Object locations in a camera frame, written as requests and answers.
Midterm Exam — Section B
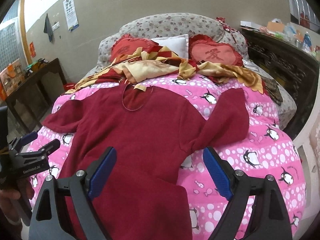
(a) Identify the floral padded headboard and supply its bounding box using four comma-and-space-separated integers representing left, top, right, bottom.
97, 12, 249, 68

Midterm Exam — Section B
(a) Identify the eye chart wall poster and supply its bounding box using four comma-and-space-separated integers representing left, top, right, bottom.
63, 0, 79, 32

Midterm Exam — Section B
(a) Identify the left hand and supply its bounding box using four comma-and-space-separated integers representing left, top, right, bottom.
1, 178, 35, 222

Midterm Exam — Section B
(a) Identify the left red heart pillow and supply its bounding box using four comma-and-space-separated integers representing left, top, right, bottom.
110, 34, 158, 62

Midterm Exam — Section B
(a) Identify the dark cloth hanging on wall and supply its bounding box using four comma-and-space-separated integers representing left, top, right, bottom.
43, 14, 54, 43

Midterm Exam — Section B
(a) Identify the metal stair railing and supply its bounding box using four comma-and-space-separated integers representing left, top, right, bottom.
289, 0, 319, 32

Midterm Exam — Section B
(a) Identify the red heart pillow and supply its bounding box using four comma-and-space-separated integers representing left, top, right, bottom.
189, 34, 243, 67
110, 34, 158, 62

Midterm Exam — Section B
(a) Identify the white pillow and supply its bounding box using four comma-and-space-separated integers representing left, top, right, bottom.
151, 34, 189, 59

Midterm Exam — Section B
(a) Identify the dark wooden side table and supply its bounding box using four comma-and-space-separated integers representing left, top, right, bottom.
5, 58, 67, 134

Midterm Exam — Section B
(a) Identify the red and yellow blanket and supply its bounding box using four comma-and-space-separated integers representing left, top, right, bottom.
66, 46, 264, 94

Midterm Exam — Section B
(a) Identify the dark carved wooden cabinet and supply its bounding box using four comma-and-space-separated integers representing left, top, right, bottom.
240, 28, 319, 139

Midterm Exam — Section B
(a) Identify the dark red sweater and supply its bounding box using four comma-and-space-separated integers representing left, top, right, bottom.
43, 85, 249, 239

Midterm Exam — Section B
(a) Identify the pink penguin quilt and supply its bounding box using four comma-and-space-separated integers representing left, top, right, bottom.
26, 74, 307, 240

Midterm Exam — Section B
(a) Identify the right red heart pillow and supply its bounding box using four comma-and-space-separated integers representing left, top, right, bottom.
189, 34, 243, 67

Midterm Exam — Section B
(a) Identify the red plastic basin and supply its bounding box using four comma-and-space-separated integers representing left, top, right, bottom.
63, 82, 76, 92

